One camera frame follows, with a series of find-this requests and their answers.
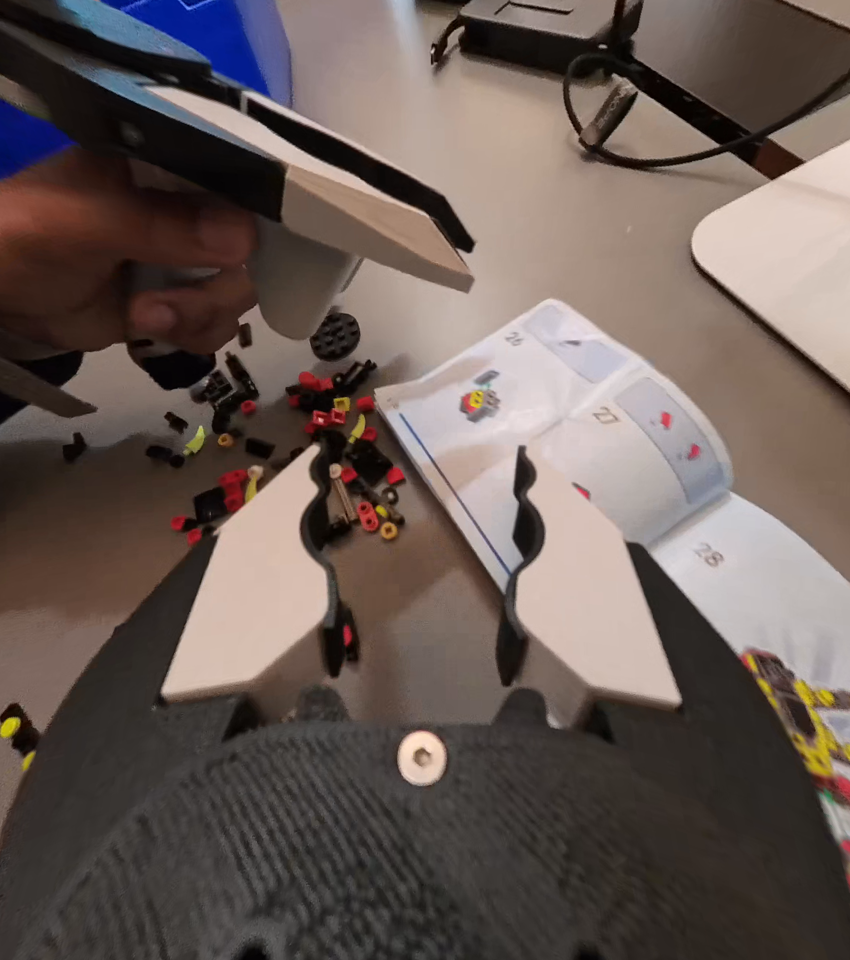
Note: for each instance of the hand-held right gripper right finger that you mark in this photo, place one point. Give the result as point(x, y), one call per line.
point(590, 607)

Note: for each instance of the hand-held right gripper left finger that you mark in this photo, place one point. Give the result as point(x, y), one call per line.
point(252, 600)

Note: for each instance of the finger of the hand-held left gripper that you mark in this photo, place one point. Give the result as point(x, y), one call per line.
point(380, 225)
point(365, 165)

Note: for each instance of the lego instruction booklet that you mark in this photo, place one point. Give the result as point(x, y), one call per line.
point(657, 540)

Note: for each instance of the pile of lego pieces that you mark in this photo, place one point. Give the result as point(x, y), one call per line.
point(297, 442)

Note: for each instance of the black yellow lego spider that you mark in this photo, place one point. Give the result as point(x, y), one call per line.
point(16, 731)

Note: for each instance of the person's left hand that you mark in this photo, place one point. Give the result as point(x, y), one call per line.
point(57, 255)

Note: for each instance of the blue plastic bin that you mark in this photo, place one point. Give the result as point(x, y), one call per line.
point(207, 45)

